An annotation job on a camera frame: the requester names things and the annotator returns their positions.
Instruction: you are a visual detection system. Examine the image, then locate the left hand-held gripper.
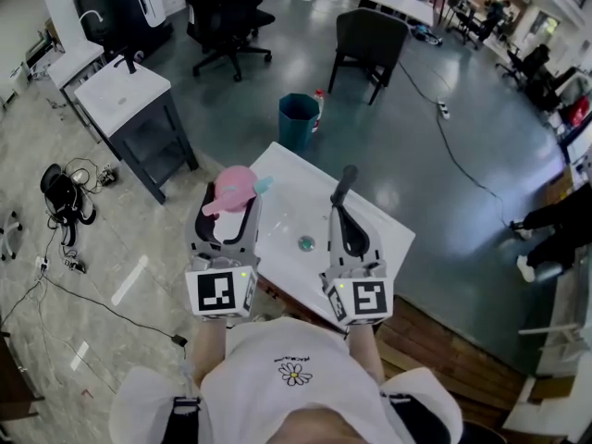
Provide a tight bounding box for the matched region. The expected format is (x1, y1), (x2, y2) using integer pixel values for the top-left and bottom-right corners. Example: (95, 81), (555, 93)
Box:
(184, 181), (264, 328)

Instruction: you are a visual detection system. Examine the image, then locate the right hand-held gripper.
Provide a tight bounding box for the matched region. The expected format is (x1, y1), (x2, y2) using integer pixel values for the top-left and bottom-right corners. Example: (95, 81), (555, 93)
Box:
(318, 201), (395, 327)

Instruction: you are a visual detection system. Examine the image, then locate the pink spray bottle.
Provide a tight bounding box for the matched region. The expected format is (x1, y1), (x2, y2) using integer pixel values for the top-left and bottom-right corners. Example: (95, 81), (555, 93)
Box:
(202, 164), (275, 217)

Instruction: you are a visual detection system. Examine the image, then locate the person's left forearm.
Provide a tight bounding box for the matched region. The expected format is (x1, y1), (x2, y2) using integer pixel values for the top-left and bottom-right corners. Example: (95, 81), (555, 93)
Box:
(191, 317), (228, 389)

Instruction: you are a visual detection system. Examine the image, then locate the person's right forearm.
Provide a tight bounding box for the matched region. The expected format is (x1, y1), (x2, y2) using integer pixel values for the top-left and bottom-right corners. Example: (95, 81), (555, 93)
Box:
(346, 324), (387, 385)

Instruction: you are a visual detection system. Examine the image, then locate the plastic bottle with red cap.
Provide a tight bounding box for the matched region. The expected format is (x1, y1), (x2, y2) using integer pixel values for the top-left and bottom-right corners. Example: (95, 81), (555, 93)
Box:
(311, 88), (327, 134)

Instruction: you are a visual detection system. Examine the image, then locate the black sink faucet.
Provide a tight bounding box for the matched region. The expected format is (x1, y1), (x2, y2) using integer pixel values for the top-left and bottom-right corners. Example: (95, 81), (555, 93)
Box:
(329, 164), (360, 208)

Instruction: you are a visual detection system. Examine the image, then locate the white sink basin top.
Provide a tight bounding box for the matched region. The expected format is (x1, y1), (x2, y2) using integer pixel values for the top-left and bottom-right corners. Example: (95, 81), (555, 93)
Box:
(247, 141), (416, 333)

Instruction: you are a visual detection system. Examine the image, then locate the teal trash bin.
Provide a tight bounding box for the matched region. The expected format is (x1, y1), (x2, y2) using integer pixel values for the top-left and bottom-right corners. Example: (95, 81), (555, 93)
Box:
(277, 92), (322, 153)

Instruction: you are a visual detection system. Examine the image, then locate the white top dark vanity cabinet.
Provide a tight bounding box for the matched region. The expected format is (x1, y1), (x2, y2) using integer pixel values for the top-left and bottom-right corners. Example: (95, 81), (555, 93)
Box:
(73, 54), (201, 206)

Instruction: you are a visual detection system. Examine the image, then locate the person's white flower shirt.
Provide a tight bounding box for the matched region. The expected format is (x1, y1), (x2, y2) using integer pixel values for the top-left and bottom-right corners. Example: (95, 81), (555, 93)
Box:
(108, 315), (464, 444)

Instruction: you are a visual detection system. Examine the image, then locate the short black faucet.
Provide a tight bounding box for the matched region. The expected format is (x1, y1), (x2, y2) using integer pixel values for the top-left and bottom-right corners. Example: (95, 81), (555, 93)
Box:
(112, 51), (145, 76)

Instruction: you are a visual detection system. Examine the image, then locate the grey upholstered chair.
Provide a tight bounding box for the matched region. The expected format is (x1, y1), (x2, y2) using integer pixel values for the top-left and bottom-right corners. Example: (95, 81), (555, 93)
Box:
(327, 7), (412, 106)

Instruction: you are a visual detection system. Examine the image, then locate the black office chair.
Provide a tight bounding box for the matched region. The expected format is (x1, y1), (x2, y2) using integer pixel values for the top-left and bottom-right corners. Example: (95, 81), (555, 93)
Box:
(183, 0), (278, 83)

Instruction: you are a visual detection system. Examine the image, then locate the white counter unit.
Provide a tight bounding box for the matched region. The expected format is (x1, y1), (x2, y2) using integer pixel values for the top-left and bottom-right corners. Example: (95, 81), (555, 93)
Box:
(45, 39), (106, 131)

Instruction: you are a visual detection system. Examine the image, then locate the black and white machine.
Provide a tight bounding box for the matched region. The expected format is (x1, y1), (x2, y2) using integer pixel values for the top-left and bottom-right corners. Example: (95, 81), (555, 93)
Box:
(70, 0), (176, 62)

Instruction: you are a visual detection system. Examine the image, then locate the long white table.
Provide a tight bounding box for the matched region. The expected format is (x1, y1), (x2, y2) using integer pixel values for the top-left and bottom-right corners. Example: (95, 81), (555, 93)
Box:
(333, 0), (437, 29)

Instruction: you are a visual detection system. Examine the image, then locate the white curved faucet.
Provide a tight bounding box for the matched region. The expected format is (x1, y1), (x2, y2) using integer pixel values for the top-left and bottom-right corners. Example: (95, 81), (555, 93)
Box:
(79, 9), (105, 32)

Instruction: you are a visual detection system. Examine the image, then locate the black swivel chair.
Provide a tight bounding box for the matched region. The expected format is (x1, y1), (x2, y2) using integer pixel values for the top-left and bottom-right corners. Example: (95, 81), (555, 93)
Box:
(495, 43), (552, 90)

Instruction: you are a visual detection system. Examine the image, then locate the red bag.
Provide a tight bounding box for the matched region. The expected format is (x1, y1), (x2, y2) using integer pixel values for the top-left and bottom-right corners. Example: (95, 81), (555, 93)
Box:
(567, 94), (592, 128)

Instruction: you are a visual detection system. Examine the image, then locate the long black floor cable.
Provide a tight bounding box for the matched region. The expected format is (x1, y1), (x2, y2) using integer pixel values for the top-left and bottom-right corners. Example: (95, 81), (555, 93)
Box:
(396, 60), (515, 230)

